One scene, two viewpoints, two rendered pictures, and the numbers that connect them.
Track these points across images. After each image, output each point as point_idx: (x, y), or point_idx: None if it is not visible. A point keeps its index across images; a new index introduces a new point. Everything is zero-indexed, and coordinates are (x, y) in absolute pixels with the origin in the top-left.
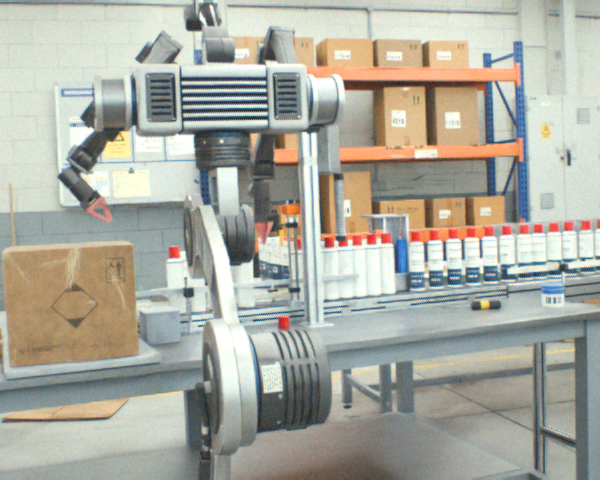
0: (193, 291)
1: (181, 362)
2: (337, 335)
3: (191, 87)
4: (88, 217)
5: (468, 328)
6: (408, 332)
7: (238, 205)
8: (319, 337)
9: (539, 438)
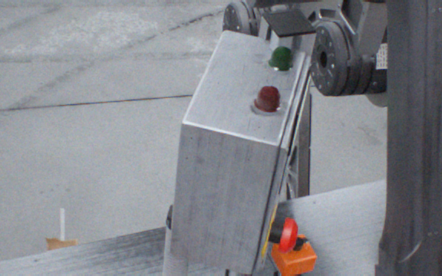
0: None
1: (376, 182)
2: (191, 265)
3: None
4: None
5: None
6: (85, 257)
7: (339, 22)
8: (233, 2)
9: None
